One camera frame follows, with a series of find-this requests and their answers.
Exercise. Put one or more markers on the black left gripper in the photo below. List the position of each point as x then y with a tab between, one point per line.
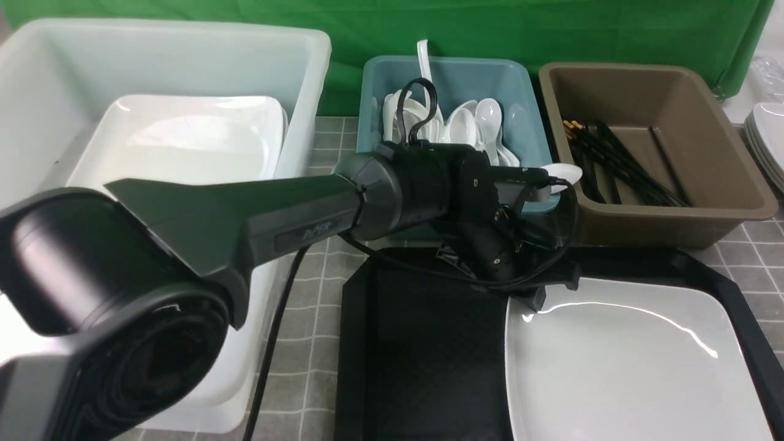
508	250

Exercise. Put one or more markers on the large white square plate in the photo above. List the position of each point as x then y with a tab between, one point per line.
617	360

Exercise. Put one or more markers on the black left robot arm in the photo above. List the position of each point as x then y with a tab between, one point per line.
116	304

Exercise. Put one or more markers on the white spoon on bin edge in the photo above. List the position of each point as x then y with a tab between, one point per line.
567	172

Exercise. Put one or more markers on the pile of white spoons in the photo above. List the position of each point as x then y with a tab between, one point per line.
473	123

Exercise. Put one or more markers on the black serving tray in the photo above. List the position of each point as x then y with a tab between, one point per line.
424	359

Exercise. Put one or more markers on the black chopsticks in brown bin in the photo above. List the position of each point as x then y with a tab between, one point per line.
606	161

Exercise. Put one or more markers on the teal plastic bin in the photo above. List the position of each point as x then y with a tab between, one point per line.
458	80

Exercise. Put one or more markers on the upright white spoon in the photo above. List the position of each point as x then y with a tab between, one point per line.
426	72

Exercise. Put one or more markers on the brown plastic bin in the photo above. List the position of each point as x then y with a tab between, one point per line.
716	170

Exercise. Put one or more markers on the white plates stack at right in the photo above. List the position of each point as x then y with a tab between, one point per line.
764	132

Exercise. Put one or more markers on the green backdrop cloth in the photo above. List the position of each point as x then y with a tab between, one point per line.
715	39

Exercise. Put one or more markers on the stack of white square plates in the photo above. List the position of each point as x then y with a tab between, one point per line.
184	140

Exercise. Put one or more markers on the large white plastic bin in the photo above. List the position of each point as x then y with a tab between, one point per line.
59	77

